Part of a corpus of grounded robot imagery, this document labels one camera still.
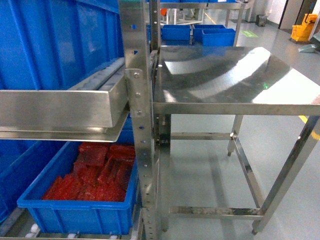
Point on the stainless steel shelf rack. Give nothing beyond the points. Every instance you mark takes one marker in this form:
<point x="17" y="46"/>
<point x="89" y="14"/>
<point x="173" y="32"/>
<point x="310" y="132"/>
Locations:
<point x="80" y="68"/>

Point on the red parts in bin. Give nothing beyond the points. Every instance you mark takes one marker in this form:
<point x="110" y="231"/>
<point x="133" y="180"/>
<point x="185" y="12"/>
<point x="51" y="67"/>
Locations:
<point x="100" y="173"/>

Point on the blue bin with red parts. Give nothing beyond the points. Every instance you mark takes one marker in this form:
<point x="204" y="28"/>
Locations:
<point x="74" y="216"/>

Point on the blue plastic bin on shelf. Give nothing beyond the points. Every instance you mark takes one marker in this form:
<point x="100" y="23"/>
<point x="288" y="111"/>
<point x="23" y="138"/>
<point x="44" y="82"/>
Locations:
<point x="21" y="161"/>

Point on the stainless steel side table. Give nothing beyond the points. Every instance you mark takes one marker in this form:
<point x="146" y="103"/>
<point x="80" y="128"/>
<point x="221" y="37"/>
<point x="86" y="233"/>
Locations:
<point x="238" y="81"/>

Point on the yellow mop bucket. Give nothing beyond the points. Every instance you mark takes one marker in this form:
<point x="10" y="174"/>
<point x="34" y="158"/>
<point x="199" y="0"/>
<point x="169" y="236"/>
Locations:
<point x="302" y="32"/>

